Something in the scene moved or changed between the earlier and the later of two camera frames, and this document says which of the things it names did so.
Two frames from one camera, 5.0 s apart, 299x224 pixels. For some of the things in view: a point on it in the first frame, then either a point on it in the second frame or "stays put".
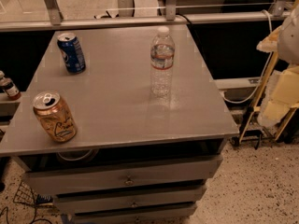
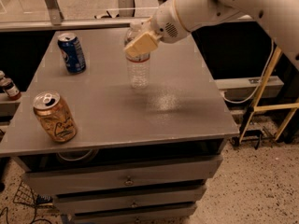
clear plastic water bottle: [163, 51] to [139, 65]
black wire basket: [25, 194] stays put
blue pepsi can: [71, 52] stays put
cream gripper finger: [270, 44] to [166, 25]
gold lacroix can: [54, 115] stays put
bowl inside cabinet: [78, 157] stays put
